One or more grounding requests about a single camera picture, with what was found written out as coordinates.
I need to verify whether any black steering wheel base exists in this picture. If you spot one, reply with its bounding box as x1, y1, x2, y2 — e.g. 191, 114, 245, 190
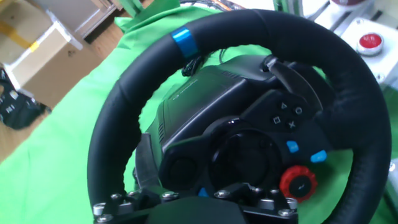
157, 55, 282, 156

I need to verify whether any grey white cabinet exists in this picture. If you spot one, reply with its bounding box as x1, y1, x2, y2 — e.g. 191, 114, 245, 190
30, 0, 123, 39

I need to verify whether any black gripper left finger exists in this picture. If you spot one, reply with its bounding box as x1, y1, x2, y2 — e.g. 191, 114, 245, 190
92, 183, 200, 224

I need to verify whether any black pedal unit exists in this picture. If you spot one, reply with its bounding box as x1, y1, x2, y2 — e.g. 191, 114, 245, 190
0, 68, 52, 131

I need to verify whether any green cloth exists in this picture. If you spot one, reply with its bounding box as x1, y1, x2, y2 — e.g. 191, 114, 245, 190
0, 0, 398, 224

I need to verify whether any white cup maroon band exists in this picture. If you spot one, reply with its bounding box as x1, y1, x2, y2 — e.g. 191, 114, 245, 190
329, 0, 368, 7

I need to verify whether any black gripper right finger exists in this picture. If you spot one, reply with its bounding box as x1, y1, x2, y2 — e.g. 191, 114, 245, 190
198, 182, 299, 224

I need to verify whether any black steering wheel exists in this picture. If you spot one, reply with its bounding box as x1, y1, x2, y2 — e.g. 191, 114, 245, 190
86, 8, 392, 224

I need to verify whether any grey box small red button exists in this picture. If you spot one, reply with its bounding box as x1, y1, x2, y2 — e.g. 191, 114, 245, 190
340, 17, 398, 85

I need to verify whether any brown cardboard box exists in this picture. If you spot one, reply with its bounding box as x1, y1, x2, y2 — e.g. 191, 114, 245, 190
0, 0, 103, 109

